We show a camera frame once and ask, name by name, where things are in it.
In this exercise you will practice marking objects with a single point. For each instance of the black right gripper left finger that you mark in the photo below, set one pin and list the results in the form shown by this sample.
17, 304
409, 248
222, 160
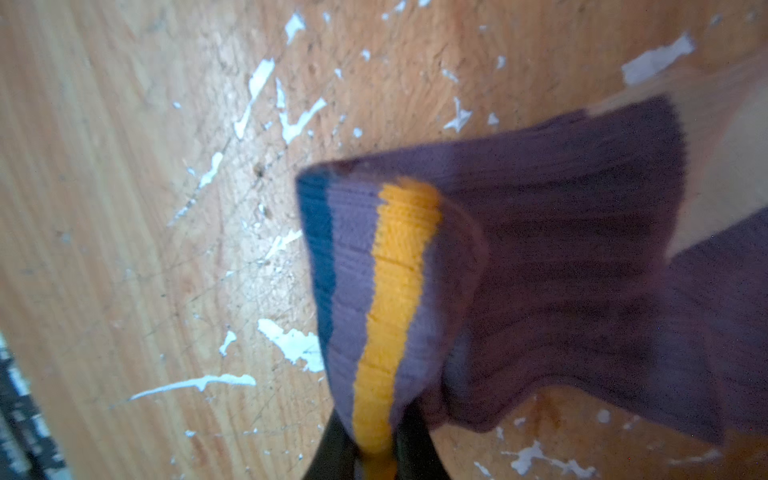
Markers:
336, 456

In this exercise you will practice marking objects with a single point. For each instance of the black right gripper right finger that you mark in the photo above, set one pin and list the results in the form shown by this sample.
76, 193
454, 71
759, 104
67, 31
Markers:
417, 458

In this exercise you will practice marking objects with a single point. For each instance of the purple sock beige toe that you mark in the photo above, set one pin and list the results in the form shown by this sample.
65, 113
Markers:
615, 249

